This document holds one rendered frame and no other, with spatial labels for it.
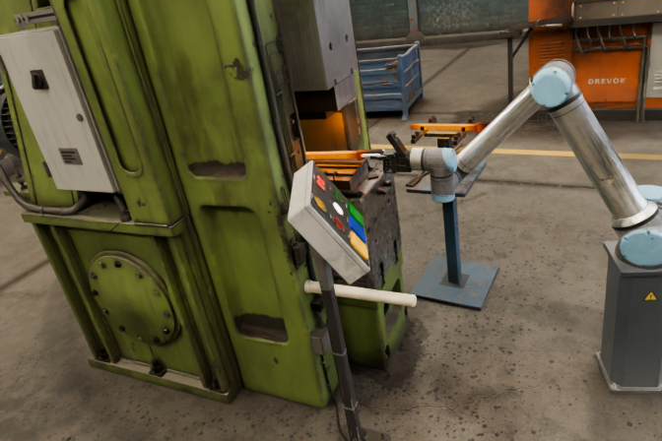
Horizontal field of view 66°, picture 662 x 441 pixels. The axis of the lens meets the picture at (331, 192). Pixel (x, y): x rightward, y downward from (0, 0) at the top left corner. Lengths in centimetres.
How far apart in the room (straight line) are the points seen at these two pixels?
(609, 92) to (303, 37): 398
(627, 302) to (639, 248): 37
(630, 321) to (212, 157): 171
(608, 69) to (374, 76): 231
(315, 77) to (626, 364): 167
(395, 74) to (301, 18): 401
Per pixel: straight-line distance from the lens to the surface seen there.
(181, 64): 194
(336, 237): 144
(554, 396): 248
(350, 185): 206
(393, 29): 1026
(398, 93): 587
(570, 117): 180
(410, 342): 269
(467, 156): 210
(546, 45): 540
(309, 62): 189
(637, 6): 514
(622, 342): 238
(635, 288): 222
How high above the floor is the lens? 180
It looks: 25 degrees down
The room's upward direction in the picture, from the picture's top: 10 degrees counter-clockwise
